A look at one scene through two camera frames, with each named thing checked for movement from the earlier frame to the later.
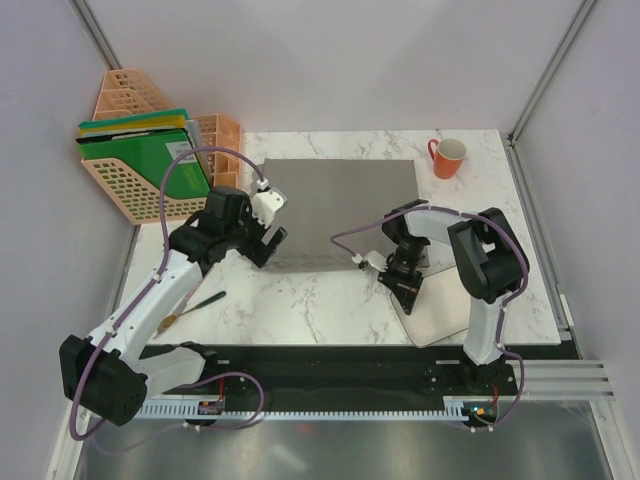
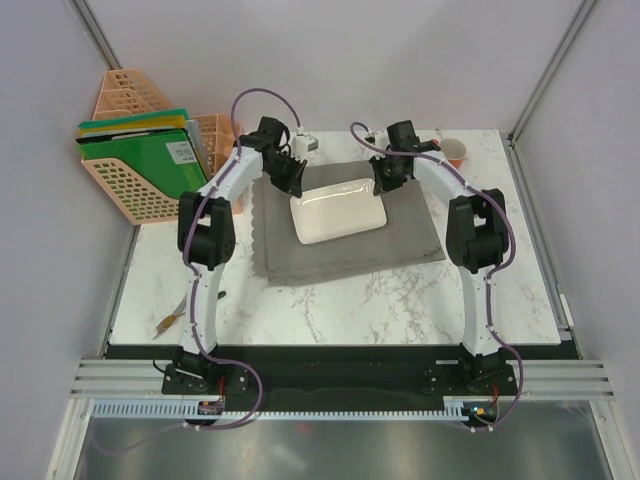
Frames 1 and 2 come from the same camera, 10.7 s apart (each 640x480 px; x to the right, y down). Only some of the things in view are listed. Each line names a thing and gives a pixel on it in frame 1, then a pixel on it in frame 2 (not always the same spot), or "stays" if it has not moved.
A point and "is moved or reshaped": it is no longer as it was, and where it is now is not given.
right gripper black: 406,290 -> 382,185
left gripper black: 257,251 -> 294,184
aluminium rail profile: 566,380 stays
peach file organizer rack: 124,92 stays
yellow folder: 172,121 stays
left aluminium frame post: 97,35 stays
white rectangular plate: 440,310 -> 337,211
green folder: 145,156 stays
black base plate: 332,373 stays
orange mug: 447,156 stays
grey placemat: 327,195 is moved or reshaped
